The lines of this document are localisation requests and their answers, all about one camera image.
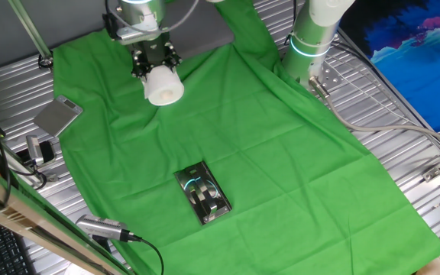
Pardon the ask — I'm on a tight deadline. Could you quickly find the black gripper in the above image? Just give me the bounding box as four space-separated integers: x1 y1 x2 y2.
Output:
130 36 183 79

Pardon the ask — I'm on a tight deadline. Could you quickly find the grey flat pad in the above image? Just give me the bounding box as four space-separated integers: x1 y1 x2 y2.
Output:
158 0 236 61

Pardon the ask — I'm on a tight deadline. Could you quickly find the silver digital kitchen scale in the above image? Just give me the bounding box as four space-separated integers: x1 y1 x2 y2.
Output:
32 95 84 138

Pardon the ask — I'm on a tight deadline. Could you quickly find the green cloth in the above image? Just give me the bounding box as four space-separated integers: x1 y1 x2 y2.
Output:
51 0 440 275

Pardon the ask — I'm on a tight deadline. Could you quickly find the blue painted picture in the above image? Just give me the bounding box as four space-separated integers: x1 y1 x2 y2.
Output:
338 0 440 133

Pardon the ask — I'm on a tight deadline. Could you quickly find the aluminium frame strut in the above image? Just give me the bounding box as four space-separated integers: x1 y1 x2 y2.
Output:
8 0 55 70

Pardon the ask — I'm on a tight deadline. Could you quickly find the black clamp bracket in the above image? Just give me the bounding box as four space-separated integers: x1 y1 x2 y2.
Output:
15 140 57 166

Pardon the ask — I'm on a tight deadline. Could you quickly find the small silver camera on mount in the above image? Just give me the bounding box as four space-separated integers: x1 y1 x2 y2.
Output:
25 134 45 166

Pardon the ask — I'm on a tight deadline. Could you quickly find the thin black camera cable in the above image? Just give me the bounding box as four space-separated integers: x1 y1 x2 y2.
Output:
11 160 49 191

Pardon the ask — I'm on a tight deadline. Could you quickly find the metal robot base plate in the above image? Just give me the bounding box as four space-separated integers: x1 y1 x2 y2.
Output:
307 57 343 92

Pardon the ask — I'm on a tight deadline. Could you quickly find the silver ribbed camera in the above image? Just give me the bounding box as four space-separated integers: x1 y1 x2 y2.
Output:
75 214 131 242

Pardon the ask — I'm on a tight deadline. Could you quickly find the black camera stand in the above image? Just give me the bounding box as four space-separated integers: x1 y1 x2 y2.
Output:
91 235 113 254

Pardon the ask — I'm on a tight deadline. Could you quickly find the aluminium frame bar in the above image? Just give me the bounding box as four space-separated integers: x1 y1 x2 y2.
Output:
0 156 129 275

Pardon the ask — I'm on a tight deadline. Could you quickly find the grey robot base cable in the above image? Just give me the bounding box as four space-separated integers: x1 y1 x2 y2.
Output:
309 76 440 154

